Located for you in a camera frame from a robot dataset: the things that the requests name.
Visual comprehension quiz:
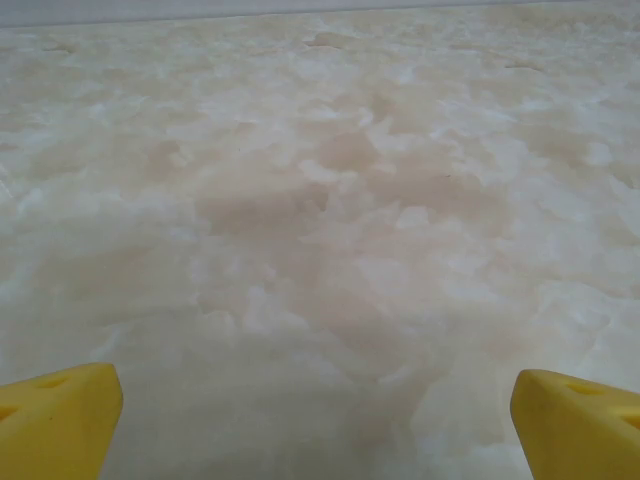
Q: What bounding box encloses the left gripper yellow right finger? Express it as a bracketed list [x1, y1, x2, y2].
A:
[510, 368, 640, 480]

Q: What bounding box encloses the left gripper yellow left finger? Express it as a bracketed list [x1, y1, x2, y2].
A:
[0, 362, 124, 480]

